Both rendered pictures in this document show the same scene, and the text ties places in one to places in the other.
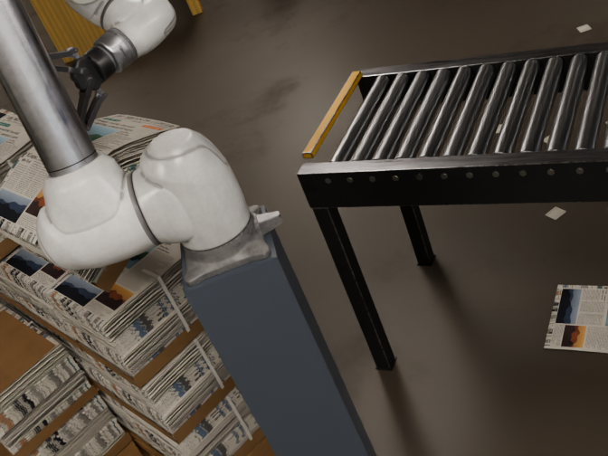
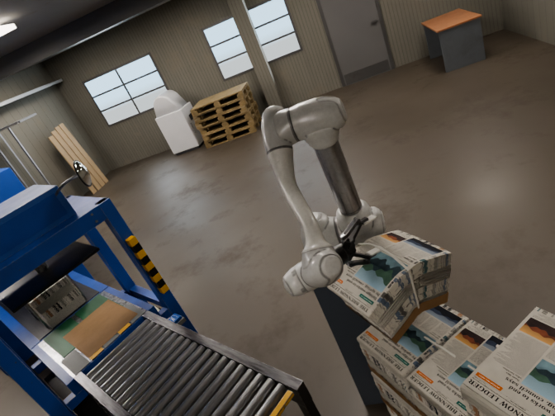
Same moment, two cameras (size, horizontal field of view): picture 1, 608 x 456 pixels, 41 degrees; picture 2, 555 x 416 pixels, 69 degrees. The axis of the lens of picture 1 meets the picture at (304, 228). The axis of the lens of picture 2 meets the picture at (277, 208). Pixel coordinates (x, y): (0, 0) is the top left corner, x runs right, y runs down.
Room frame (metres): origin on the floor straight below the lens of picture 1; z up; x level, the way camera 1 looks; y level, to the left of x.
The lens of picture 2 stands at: (3.04, 0.46, 2.19)
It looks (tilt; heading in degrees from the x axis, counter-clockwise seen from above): 26 degrees down; 194
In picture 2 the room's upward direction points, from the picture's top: 24 degrees counter-clockwise
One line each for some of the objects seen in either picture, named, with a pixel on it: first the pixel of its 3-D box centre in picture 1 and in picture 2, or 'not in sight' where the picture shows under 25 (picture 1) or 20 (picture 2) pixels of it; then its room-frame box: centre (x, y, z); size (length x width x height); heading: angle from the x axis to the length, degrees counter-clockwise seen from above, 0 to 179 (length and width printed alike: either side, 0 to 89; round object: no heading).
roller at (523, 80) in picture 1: (517, 110); (187, 391); (1.80, -0.64, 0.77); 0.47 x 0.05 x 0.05; 144
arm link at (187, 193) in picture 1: (188, 185); (319, 234); (1.41, 0.18, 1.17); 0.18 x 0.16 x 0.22; 87
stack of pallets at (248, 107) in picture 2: not in sight; (227, 115); (-5.52, -1.92, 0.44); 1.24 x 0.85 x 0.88; 87
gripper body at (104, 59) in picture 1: (90, 71); (343, 252); (1.81, 0.31, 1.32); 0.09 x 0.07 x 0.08; 124
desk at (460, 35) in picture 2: not in sight; (452, 39); (-5.01, 2.66, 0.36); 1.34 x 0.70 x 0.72; 177
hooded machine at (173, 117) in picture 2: not in sight; (177, 120); (-5.70, -3.08, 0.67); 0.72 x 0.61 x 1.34; 87
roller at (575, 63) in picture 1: (568, 106); (173, 381); (1.72, -0.74, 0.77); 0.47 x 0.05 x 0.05; 144
